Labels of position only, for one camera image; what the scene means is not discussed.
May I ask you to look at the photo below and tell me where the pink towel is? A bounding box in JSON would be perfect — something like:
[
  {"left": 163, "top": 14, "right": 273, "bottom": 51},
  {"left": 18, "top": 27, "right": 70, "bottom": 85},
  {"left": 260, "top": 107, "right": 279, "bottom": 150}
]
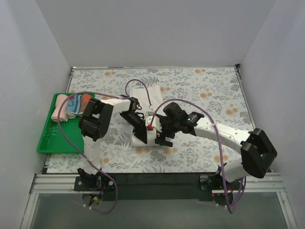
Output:
[{"left": 51, "top": 94, "right": 69, "bottom": 122}]

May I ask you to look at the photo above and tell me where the orange rolled towel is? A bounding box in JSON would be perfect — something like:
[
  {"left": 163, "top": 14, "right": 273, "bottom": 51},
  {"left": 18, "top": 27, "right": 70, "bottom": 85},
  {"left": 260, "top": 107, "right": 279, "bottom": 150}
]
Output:
[{"left": 79, "top": 94, "right": 92, "bottom": 116}]

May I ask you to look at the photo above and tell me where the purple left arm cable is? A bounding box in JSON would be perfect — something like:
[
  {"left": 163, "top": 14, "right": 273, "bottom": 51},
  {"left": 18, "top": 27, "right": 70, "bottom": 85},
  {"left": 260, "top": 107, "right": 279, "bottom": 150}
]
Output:
[{"left": 57, "top": 79, "right": 153, "bottom": 214}]

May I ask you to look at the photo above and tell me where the white towel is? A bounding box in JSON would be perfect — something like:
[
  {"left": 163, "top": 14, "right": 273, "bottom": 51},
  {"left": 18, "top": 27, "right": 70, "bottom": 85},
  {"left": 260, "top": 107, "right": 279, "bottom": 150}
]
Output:
[{"left": 130, "top": 85, "right": 163, "bottom": 147}]

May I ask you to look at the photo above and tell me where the green plastic tray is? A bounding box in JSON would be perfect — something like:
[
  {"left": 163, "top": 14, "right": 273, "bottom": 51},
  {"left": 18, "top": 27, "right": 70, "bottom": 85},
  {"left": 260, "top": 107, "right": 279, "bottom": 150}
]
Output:
[{"left": 37, "top": 93, "right": 84, "bottom": 154}]

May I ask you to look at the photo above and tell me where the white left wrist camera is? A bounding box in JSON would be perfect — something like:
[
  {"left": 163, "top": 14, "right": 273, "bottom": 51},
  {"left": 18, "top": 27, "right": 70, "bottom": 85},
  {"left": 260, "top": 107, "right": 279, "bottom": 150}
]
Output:
[{"left": 147, "top": 105, "right": 155, "bottom": 116}]

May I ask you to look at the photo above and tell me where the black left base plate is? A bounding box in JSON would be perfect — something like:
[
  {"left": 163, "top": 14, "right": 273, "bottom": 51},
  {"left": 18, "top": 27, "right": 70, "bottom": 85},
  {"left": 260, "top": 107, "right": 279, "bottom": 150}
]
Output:
[{"left": 73, "top": 176, "right": 115, "bottom": 191}]

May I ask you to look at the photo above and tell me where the aluminium frame rail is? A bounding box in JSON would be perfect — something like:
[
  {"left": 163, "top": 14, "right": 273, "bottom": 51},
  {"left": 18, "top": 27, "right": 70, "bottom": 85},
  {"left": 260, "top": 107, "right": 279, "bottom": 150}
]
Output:
[{"left": 30, "top": 173, "right": 285, "bottom": 193}]

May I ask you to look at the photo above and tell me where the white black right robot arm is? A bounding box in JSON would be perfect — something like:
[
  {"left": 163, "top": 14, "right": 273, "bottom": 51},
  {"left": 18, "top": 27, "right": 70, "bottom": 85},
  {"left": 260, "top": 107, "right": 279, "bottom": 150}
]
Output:
[{"left": 147, "top": 102, "right": 277, "bottom": 184}]

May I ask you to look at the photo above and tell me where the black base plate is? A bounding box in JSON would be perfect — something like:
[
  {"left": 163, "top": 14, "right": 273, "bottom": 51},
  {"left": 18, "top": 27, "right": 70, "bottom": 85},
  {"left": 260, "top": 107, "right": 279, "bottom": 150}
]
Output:
[
  {"left": 73, "top": 176, "right": 115, "bottom": 191},
  {"left": 198, "top": 174, "right": 241, "bottom": 192}
]

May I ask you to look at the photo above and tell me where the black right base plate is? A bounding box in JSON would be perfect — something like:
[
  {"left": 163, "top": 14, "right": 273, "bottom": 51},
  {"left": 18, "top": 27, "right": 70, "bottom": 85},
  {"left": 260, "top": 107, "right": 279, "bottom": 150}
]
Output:
[{"left": 198, "top": 174, "right": 241, "bottom": 192}]

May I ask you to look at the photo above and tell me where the blue rolled towel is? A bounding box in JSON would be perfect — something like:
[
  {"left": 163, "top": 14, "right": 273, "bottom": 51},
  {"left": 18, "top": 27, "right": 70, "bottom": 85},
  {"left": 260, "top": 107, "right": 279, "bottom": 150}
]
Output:
[{"left": 66, "top": 94, "right": 82, "bottom": 119}]

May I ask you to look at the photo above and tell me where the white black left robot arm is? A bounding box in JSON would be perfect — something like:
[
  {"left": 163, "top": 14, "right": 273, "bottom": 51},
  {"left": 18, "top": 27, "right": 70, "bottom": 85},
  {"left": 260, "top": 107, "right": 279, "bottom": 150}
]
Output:
[{"left": 78, "top": 97, "right": 148, "bottom": 190}]

